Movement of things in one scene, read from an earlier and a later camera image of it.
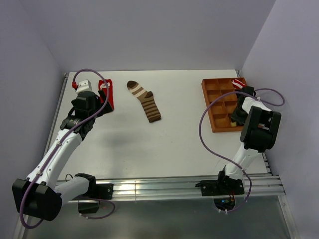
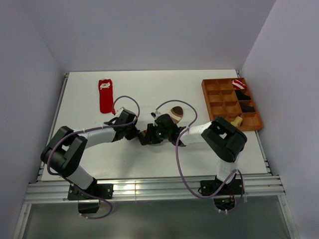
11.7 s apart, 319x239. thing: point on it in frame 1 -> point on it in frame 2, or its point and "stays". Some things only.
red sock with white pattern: [102, 86] stays
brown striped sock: [147, 98] -> [175, 114]
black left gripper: [106, 109] -> [133, 134]
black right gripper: [239, 120] -> [150, 137]
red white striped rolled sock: [238, 83] stays
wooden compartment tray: [221, 109] stays
